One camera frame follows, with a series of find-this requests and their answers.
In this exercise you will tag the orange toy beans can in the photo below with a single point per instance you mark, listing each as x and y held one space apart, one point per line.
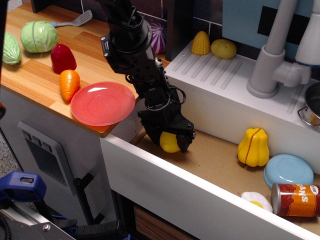
295 200

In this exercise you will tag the grey toy spatula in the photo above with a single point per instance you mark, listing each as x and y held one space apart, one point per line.
80 20

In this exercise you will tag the purple striped toy onion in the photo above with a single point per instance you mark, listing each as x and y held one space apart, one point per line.
159 38

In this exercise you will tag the silver toy pot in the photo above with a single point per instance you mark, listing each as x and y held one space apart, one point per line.
310 112

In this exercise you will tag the white bottle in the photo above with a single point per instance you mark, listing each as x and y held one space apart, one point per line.
308 52

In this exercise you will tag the yellow toy lemon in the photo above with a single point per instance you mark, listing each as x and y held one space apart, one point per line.
168 142

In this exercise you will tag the black oven door handle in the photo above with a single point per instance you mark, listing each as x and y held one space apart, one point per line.
80 185

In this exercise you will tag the green toy cabbage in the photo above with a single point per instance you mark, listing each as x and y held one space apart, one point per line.
39 36

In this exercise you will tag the yellow toy squash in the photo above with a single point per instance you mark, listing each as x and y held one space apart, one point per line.
253 150

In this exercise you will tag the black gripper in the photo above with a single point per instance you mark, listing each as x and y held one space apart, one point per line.
168 118

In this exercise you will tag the orange toy carrot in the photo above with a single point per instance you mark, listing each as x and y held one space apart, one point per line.
69 81

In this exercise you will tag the toy fried egg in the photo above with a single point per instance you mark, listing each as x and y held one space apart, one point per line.
257 199

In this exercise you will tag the light blue toy bowl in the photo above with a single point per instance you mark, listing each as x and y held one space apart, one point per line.
287 169

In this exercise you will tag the yellow toy potato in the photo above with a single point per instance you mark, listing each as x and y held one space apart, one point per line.
223 48

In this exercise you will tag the grey oven control panel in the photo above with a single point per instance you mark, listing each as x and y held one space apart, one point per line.
49 157

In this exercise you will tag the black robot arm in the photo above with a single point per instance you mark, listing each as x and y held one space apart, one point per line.
127 49

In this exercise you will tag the red toy pepper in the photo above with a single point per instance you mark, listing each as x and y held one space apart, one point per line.
62 59

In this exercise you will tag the yellow toy corn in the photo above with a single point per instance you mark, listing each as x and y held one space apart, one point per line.
200 44

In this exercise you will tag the green toy bitter gourd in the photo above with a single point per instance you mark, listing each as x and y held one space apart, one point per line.
11 49

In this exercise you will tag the blue clamp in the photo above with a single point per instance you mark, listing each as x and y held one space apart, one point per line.
22 186

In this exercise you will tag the red plastic plate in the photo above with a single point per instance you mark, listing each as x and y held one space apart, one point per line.
102 103

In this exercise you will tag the grey toy faucet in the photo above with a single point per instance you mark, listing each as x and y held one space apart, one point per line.
271 67

